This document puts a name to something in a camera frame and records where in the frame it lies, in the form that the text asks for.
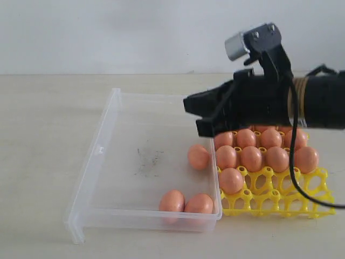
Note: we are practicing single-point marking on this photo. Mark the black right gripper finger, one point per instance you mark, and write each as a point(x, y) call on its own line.
point(219, 122)
point(202, 104)

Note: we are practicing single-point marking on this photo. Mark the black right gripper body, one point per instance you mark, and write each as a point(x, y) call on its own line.
point(262, 99)

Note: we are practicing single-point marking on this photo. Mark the brown egg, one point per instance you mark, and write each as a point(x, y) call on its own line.
point(277, 158)
point(271, 138)
point(306, 159)
point(223, 139)
point(226, 157)
point(251, 158)
point(231, 181)
point(172, 201)
point(301, 139)
point(245, 137)
point(198, 157)
point(284, 129)
point(262, 128)
point(200, 203)

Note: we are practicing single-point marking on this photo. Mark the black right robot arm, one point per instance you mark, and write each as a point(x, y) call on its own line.
point(320, 98)

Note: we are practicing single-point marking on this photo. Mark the clear plastic storage box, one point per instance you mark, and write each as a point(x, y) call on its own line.
point(138, 153)

